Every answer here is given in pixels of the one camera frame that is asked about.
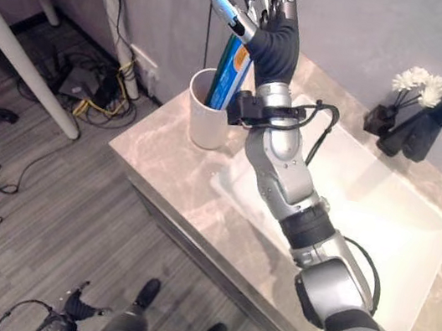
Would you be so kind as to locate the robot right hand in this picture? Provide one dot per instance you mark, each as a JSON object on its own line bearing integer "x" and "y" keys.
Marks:
{"x": 279, "y": 48}

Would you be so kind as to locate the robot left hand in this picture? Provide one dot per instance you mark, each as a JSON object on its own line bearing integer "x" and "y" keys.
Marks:
{"x": 79, "y": 306}

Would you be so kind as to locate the blue orange toothpaste tube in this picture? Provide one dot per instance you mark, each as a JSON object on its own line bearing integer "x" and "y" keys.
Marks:
{"x": 229, "y": 74}

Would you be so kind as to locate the light blue white toothbrush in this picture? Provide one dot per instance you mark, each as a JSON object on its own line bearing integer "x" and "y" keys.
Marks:
{"x": 224, "y": 6}

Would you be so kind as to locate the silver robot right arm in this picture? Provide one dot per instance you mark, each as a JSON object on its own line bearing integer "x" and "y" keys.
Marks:
{"x": 283, "y": 172}

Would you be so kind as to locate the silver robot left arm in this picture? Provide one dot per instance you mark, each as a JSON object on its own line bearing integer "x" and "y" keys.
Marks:
{"x": 60, "y": 327}

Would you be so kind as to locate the white cylindrical cup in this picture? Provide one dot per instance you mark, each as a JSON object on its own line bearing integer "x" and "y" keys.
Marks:
{"x": 206, "y": 127}

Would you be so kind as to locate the white rectangular sink basin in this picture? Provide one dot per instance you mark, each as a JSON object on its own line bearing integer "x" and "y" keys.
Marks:
{"x": 384, "y": 227}

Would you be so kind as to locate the silver robot left leg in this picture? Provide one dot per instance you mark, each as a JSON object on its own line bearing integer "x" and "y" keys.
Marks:
{"x": 123, "y": 327}

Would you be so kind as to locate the black wrist clamp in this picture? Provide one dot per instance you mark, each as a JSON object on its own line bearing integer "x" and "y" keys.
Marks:
{"x": 251, "y": 109}

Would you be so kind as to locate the dark robot left foot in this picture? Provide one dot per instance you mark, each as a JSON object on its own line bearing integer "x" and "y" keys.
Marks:
{"x": 148, "y": 292}

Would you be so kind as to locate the black flower vase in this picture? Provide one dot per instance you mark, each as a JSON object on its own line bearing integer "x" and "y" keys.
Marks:
{"x": 379, "y": 117}

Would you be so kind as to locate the white artificial flowers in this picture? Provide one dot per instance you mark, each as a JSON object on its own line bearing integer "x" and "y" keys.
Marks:
{"x": 421, "y": 82}

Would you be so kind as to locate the marble vanity counter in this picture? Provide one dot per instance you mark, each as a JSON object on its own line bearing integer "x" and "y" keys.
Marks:
{"x": 170, "y": 165}

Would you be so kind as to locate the black faucet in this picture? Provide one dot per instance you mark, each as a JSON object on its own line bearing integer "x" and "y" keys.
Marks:
{"x": 426, "y": 128}

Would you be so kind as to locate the grey power box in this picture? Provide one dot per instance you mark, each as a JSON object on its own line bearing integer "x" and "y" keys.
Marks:
{"x": 76, "y": 84}

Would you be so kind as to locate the white wall outlet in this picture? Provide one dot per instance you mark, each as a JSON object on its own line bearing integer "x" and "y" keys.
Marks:
{"x": 145, "y": 70}

